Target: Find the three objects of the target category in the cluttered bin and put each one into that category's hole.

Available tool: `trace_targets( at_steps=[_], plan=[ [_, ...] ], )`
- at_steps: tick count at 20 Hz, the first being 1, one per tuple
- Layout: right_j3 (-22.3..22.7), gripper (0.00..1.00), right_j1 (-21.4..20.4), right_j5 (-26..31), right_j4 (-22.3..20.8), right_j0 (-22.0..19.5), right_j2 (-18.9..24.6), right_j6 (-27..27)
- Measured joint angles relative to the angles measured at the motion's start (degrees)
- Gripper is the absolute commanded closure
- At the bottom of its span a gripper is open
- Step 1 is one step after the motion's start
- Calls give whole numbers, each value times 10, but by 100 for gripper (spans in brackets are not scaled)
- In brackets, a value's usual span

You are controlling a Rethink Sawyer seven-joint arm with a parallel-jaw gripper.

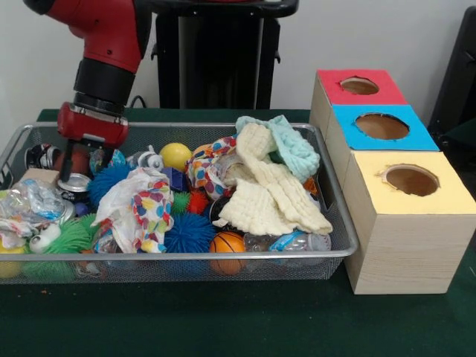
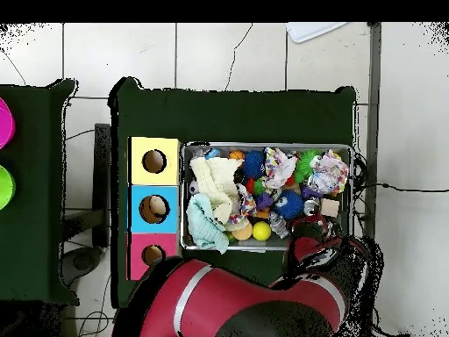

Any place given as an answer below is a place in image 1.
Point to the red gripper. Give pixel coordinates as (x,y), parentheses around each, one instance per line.
(93,128)

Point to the black silver drink can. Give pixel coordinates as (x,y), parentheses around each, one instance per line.
(41,156)
(74,182)

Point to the large colourful dotted cloth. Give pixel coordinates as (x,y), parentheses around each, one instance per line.
(148,208)

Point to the green spiky ball with eyes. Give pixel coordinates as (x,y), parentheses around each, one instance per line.
(70,238)

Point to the small colourful dotted cloth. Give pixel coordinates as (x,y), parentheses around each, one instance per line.
(208,167)

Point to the cream quilted cloth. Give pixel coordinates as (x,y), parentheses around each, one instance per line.
(275,201)

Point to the mint quilted cloth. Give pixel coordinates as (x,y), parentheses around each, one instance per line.
(297,148)

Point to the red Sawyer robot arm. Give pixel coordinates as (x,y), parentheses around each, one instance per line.
(108,41)

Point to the clear mesh bin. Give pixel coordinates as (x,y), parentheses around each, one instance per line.
(186,267)

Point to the wooden box with three holes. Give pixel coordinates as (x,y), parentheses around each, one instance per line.
(409,253)

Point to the blue spiky ball with eyes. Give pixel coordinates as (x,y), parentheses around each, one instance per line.
(108,182)

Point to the yellow ball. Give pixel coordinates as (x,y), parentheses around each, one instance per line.
(175,156)

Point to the orange toy basketball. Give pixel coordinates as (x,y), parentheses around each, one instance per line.
(225,243)

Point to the dark green table cloth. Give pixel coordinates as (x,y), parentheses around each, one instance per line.
(223,320)

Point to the black chair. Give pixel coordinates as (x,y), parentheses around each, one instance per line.
(457,74)

